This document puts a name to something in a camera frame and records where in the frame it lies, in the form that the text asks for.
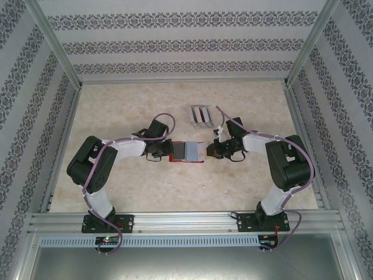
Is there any grey metal sheet panel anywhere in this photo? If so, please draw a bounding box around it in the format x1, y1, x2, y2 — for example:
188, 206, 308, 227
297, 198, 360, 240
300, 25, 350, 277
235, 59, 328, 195
27, 247, 347, 280

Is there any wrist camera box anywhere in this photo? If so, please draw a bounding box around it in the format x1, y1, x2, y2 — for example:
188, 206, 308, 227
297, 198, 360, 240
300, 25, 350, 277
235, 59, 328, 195
147, 119, 170, 138
214, 117, 244, 141

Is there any white card with red print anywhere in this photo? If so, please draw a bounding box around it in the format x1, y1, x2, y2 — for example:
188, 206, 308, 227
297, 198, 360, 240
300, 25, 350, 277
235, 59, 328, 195
196, 142, 208, 162

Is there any aluminium frame post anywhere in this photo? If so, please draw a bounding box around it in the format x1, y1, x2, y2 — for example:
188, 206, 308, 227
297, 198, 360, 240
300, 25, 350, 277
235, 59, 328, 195
284, 0, 342, 88
7, 229, 40, 280
27, 0, 84, 90
332, 233, 367, 280

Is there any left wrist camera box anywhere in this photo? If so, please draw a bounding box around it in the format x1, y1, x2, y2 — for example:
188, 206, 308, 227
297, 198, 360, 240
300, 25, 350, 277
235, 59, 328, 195
147, 119, 170, 138

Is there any red leather card holder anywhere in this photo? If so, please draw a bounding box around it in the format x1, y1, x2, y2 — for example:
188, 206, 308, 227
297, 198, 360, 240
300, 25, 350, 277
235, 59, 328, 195
168, 141, 208, 164

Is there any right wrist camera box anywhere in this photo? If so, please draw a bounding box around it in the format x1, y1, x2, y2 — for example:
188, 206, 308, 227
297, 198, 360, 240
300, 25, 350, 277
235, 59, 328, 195
214, 117, 244, 141

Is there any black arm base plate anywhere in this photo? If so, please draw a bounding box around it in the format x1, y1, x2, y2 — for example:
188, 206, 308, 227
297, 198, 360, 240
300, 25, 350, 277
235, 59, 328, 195
82, 213, 135, 235
236, 212, 291, 233

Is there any wide aluminium mounting rail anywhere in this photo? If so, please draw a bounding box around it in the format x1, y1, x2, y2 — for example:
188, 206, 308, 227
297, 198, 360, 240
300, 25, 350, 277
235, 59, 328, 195
27, 212, 347, 236

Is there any aluminium table edge rail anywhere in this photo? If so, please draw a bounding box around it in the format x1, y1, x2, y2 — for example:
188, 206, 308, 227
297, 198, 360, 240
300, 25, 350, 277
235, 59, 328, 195
284, 86, 332, 211
39, 86, 82, 214

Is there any small circuit board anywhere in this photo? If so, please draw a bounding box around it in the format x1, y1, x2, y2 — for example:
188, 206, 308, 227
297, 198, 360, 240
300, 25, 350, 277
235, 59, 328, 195
258, 237, 280, 249
95, 235, 121, 246

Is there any purple cable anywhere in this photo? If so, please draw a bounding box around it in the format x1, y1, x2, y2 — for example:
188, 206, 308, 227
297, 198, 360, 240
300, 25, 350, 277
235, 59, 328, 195
81, 113, 177, 256
215, 105, 317, 253

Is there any slotted grey cable duct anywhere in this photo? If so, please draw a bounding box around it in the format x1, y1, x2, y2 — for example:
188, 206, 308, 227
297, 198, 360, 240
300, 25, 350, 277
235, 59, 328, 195
38, 235, 261, 249

